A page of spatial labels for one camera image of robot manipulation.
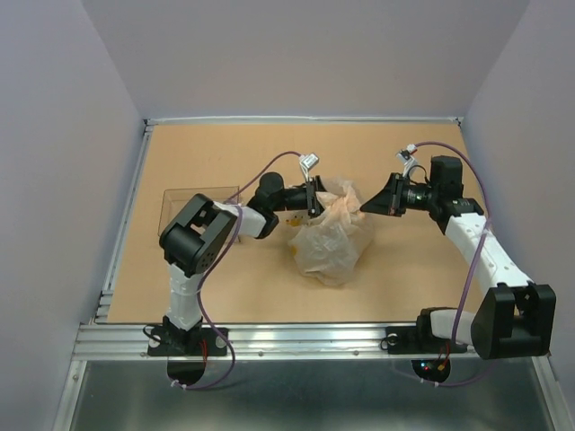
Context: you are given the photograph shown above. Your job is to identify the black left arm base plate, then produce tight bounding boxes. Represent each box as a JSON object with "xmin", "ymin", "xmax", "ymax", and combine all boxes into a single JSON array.
[{"xmin": 142, "ymin": 325, "xmax": 228, "ymax": 357}]

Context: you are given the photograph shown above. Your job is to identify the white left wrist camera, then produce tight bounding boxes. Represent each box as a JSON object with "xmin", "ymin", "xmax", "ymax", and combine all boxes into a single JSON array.
[{"xmin": 298, "ymin": 153, "xmax": 320, "ymax": 180}]

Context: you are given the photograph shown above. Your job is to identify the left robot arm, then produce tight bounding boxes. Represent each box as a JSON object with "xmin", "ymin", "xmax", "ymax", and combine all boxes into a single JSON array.
[{"xmin": 150, "ymin": 172, "xmax": 325, "ymax": 355}]

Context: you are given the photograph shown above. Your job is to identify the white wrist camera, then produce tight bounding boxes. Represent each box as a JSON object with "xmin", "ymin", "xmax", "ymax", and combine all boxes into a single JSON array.
[
  {"xmin": 395, "ymin": 144, "xmax": 422, "ymax": 180},
  {"xmin": 298, "ymin": 153, "xmax": 320, "ymax": 180}
]

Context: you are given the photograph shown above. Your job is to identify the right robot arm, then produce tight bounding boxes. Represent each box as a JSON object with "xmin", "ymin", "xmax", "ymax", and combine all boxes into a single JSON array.
[{"xmin": 361, "ymin": 147, "xmax": 556, "ymax": 360}]

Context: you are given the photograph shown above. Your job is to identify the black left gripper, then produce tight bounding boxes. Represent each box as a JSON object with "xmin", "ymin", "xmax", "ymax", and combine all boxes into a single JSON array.
[{"xmin": 270, "ymin": 174, "xmax": 348, "ymax": 218}]

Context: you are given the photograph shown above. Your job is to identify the aluminium table edge rail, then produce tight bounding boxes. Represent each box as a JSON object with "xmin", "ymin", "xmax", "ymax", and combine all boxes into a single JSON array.
[{"xmin": 90, "ymin": 119, "xmax": 155, "ymax": 324}]

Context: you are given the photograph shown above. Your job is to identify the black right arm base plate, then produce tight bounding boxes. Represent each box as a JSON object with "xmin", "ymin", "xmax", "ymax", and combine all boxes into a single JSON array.
[{"xmin": 380, "ymin": 325, "xmax": 467, "ymax": 355}]

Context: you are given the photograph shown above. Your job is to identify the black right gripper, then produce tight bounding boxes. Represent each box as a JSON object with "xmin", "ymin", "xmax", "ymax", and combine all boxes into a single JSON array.
[{"xmin": 359, "ymin": 172, "xmax": 438, "ymax": 216}]

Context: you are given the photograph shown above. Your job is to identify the clear plastic box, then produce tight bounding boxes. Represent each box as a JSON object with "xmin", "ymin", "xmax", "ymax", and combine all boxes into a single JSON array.
[{"xmin": 157, "ymin": 185, "xmax": 243, "ymax": 236}]

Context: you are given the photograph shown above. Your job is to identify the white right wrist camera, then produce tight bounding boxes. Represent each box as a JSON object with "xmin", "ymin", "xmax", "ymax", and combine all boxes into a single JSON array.
[{"xmin": 395, "ymin": 144, "xmax": 422, "ymax": 180}]

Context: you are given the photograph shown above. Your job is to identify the aluminium front frame rail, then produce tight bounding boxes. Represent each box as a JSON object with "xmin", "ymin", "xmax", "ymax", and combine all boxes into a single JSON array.
[{"xmin": 71, "ymin": 321, "xmax": 552, "ymax": 360}]

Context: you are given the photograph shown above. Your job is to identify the white banana print plastic bag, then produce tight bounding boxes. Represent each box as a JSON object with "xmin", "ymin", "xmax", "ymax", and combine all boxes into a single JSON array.
[{"xmin": 288, "ymin": 177, "xmax": 375, "ymax": 286}]

